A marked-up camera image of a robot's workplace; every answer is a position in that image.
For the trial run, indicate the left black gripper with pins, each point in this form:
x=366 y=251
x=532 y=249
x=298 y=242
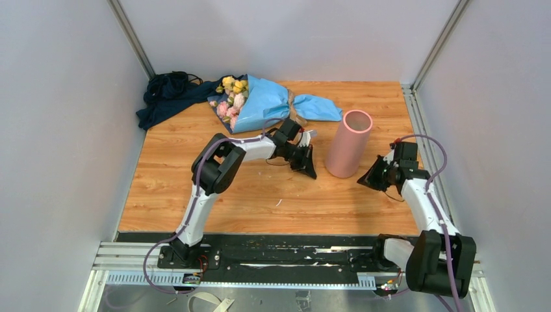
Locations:
x=306 y=165

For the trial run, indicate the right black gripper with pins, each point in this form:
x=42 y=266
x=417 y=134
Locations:
x=370 y=179

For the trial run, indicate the pink cylindrical vase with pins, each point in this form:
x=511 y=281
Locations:
x=349 y=143

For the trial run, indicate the blue wrapping paper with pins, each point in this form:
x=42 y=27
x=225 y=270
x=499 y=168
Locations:
x=267 y=104

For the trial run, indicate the flower bouquet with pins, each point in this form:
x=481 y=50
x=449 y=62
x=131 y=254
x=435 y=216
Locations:
x=229 y=99

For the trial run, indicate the tan ribbon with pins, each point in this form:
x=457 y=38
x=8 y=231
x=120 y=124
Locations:
x=293 y=113

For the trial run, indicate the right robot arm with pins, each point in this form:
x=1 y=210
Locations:
x=441 y=260

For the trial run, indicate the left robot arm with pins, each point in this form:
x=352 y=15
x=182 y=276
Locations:
x=215 y=168

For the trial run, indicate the dark navy cloth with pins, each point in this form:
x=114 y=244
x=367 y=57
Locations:
x=169 y=94

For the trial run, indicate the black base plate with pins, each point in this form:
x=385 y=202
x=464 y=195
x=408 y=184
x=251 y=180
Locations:
x=282 y=259

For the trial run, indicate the aluminium rail frame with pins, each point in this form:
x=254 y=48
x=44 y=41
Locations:
x=135 y=263

